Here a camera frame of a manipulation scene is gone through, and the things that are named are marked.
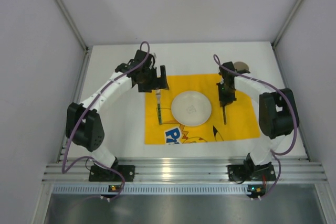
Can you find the slotted cable duct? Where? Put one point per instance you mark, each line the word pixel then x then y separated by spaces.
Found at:
pixel 158 189

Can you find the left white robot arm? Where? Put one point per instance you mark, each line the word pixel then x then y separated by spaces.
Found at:
pixel 85 126

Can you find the aluminium mounting rail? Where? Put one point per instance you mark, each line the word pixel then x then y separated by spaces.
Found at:
pixel 175 170

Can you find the cream paper cup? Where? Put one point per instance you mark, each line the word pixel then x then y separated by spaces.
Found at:
pixel 241 67

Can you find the right aluminium corner post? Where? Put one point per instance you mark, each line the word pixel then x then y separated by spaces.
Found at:
pixel 290 17

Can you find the left aluminium corner post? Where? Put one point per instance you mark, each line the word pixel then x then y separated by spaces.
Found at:
pixel 71 23

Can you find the aluminium corner post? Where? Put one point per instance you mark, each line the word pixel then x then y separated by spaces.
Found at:
pixel 71 23
pixel 290 17

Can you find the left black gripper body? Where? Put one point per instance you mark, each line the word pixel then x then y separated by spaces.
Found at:
pixel 154 87

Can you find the cream upturned bowl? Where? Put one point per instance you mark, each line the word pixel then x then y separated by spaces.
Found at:
pixel 191 108

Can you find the metal spoon green handle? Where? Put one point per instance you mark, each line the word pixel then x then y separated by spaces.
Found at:
pixel 224 115

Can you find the yellow printed cloth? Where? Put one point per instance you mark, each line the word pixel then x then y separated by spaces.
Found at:
pixel 241 124

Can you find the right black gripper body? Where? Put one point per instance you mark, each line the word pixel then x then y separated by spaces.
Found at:
pixel 226 100

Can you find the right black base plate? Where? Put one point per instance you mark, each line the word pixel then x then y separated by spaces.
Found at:
pixel 240 173

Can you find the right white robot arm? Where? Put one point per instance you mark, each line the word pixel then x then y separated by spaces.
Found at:
pixel 277 118

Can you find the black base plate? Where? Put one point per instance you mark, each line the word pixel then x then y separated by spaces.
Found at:
pixel 98 174
pixel 240 173

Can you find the metal fork green handle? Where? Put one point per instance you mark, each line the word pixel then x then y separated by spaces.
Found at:
pixel 158 98

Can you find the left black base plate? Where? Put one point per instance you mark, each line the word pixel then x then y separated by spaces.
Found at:
pixel 98 174

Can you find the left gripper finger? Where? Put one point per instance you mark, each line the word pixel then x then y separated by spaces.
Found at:
pixel 162 80
pixel 144 88

